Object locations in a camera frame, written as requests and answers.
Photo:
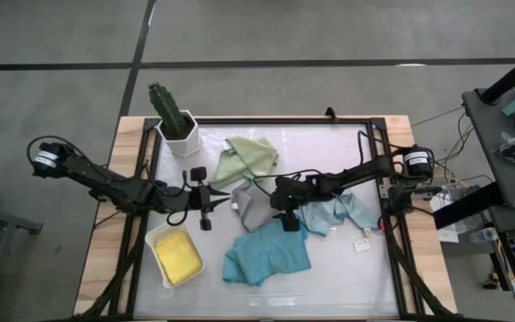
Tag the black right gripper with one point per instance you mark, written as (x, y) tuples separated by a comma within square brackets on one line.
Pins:
[(291, 192)]

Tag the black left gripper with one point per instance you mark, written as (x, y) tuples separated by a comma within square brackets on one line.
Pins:
[(197, 199)]

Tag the grey microfiber towel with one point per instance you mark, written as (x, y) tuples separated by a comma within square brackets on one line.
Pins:
[(253, 208)]

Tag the light blue microfiber towel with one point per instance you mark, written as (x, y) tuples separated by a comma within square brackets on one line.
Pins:
[(338, 210)]

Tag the yellow microfiber towel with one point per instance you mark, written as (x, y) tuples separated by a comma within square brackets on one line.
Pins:
[(179, 257)]

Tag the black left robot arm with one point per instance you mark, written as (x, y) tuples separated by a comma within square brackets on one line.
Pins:
[(105, 183)]

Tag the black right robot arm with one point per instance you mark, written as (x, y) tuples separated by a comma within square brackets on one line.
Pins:
[(365, 170)]

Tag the pale green microfiber towel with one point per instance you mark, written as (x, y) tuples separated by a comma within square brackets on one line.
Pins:
[(248, 161)]

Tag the teal blue microfiber towel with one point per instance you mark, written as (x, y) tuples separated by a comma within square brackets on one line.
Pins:
[(266, 255)]

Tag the white hexagonal plant pot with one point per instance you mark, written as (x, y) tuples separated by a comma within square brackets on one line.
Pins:
[(186, 146)]

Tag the white plastic bin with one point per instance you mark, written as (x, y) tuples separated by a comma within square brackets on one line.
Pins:
[(152, 241)]

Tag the white paper label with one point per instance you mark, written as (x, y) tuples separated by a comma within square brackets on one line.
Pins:
[(361, 244)]

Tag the black table clamp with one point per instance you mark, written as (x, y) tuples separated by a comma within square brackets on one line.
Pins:
[(331, 114)]

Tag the green cactus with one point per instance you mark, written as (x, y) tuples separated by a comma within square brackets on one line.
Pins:
[(168, 112)]

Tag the clear plastic bottle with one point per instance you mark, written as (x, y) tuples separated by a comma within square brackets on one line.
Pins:
[(485, 234)]

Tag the grey equipment cart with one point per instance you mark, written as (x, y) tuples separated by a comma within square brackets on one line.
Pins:
[(494, 156)]

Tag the small teal box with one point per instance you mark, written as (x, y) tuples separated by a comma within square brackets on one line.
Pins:
[(514, 106)]

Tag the black stand post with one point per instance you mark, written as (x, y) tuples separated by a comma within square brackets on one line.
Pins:
[(512, 76)]

